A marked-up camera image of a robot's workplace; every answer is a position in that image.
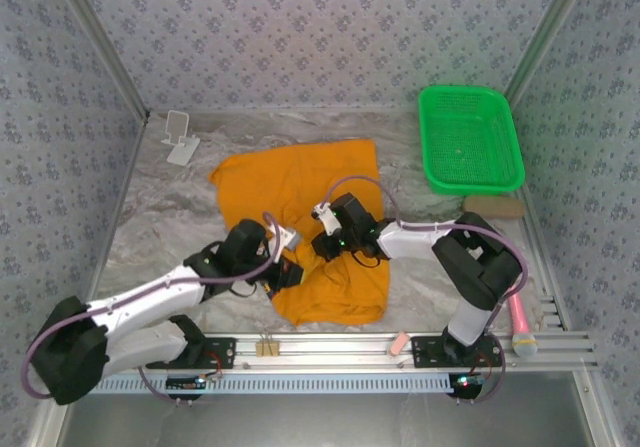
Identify aluminium frame post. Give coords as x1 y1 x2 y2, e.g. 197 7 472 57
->
52 0 152 123
503 0 596 99

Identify green plastic basket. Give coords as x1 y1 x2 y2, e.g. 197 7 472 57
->
417 84 526 197

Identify pink toy microphone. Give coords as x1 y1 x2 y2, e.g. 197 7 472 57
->
507 289 540 359

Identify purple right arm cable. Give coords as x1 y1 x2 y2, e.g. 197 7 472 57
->
318 175 530 404

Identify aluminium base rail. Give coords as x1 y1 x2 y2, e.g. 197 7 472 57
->
53 330 600 374

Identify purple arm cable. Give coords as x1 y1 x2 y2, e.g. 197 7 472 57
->
23 210 281 406
318 175 530 404

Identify tan oval stone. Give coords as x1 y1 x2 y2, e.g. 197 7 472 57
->
462 194 526 219

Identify white phone stand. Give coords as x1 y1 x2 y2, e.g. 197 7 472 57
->
160 110 201 166

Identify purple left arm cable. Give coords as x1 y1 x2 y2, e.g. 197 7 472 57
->
23 210 281 406

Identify orange t-shirt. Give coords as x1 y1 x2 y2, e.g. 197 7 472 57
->
208 138 391 327

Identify brass binder clip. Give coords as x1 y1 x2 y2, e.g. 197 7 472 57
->
255 334 282 357

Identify slotted cable duct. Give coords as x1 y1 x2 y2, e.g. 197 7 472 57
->
92 372 456 396

